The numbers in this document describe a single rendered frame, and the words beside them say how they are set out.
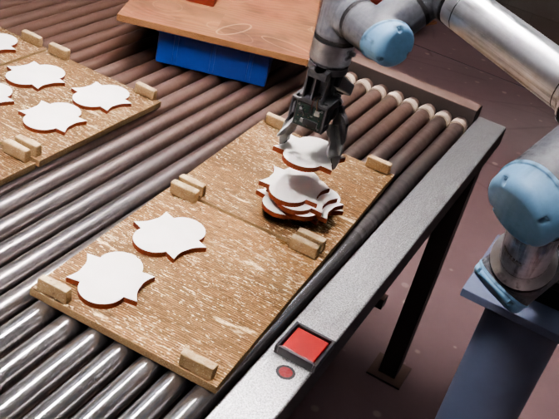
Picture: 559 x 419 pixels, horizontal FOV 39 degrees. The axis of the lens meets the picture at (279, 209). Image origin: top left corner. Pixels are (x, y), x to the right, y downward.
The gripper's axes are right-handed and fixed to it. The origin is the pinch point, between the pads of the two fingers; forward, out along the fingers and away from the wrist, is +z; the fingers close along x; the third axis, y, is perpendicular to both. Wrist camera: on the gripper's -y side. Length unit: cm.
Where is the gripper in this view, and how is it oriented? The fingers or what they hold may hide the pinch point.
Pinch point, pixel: (309, 153)
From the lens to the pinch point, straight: 155.0
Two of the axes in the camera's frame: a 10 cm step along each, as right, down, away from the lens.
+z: -2.0, 8.2, 5.4
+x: 8.8, 3.9, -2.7
